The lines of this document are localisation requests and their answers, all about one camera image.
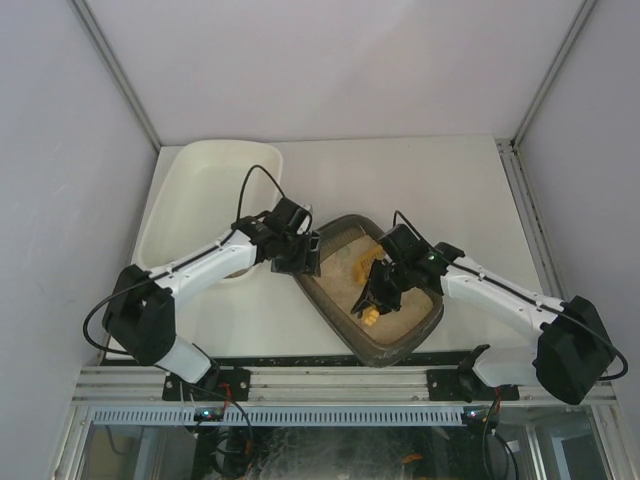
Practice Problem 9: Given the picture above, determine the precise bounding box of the yellow litter scoop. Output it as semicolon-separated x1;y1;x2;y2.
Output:
352;245;386;326

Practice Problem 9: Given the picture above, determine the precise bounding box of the brown litter box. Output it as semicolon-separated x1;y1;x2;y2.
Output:
295;214;444;368

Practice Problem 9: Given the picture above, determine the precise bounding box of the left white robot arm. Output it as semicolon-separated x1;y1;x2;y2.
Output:
87;195;320;384

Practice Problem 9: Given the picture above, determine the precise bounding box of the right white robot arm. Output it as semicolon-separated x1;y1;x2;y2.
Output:
351;211;629;405

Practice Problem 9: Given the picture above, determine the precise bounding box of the white plastic tub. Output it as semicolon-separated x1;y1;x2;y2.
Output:
132;140;283;269

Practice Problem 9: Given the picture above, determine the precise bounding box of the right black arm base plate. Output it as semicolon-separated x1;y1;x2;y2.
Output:
426;369;520;403

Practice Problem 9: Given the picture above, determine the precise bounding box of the grey slotted cable duct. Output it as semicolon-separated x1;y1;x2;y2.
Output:
91;405;466;427

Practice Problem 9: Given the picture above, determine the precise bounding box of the right aluminium side rail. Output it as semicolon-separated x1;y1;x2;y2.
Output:
495;139;591;351

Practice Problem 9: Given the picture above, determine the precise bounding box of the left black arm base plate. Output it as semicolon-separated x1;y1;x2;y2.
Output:
162;367;251;402

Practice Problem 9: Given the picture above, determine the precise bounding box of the aluminium front rail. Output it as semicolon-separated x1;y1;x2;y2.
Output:
72;363;619;406

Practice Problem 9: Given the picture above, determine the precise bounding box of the left aluminium frame post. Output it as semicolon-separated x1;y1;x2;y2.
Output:
67;0;162;153

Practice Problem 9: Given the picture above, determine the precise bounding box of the aluminium frame post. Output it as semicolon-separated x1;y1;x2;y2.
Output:
67;0;162;153
510;0;600;150

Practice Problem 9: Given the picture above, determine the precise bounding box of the right aluminium frame post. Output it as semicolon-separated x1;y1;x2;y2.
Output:
510;0;600;150

